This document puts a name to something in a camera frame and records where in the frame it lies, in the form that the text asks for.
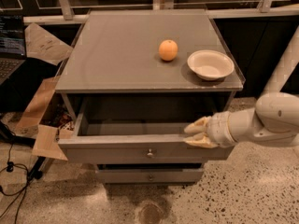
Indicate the brown cardboard box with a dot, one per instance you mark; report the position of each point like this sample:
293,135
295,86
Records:
43,113

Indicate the grey bottom drawer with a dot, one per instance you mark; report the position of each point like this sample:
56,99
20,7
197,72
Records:
131,176

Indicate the grey drawer cabinet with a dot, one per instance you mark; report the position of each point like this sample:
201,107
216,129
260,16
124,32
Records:
118,53

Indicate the grey top drawer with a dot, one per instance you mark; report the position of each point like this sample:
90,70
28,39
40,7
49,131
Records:
138,128

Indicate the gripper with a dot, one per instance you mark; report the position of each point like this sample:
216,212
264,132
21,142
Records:
219,130

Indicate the white bowl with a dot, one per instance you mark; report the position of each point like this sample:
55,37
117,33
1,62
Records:
210,64

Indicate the orange fruit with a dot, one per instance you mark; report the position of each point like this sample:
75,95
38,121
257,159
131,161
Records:
168,50

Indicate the brown paper sheet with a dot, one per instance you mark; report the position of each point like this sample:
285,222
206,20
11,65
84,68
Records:
44,46

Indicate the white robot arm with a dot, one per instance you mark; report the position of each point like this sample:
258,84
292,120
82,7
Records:
272,122

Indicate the white diagonal pole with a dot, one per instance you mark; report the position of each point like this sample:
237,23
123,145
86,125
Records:
285,66

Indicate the black laptop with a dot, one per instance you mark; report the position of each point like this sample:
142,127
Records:
12,45

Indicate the grey drawer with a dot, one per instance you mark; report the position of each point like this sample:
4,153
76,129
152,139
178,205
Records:
131,176
138,128

